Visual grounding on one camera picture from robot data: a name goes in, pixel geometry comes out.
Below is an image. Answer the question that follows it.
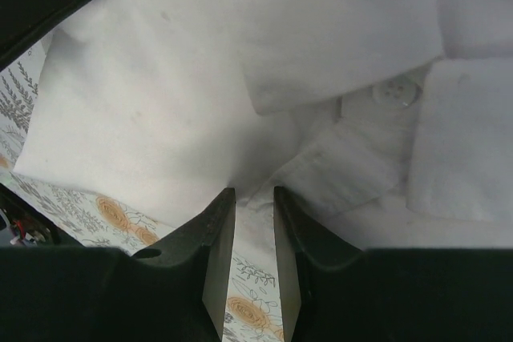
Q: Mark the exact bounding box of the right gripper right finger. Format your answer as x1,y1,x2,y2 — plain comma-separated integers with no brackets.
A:
273,187,512,341

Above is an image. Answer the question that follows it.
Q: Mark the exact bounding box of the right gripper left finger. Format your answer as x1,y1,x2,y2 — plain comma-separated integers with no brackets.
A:
1,188,236,341

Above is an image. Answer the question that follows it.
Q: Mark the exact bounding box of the white long sleeve shirt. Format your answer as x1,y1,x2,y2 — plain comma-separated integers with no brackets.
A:
14,0,512,251

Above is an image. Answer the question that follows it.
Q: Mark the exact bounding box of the floral patterned table mat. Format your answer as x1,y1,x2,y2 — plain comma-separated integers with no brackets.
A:
1,42,284,341

